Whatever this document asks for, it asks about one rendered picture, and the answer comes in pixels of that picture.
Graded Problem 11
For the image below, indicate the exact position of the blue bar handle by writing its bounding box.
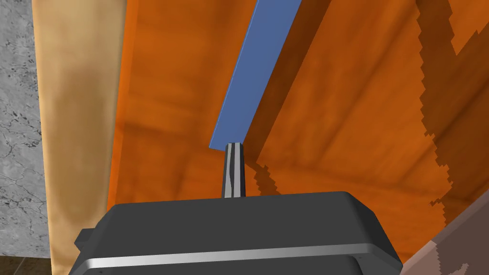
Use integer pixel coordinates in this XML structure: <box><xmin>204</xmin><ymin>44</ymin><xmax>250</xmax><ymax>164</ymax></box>
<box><xmin>209</xmin><ymin>0</ymin><xmax>303</xmax><ymax>151</ymax></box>

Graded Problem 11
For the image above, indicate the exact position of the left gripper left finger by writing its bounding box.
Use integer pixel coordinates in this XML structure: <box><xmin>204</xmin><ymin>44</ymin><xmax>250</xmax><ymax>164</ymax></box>
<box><xmin>221</xmin><ymin>143</ymin><xmax>234</xmax><ymax>199</ymax></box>

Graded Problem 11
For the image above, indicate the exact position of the tan wooden cupboard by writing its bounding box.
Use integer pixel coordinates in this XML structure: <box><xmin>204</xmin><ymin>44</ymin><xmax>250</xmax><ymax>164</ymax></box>
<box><xmin>31</xmin><ymin>0</ymin><xmax>128</xmax><ymax>275</ymax></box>

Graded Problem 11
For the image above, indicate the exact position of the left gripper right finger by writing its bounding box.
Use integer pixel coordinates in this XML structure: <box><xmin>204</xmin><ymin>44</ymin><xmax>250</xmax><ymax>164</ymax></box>
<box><xmin>233</xmin><ymin>142</ymin><xmax>246</xmax><ymax>199</ymax></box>

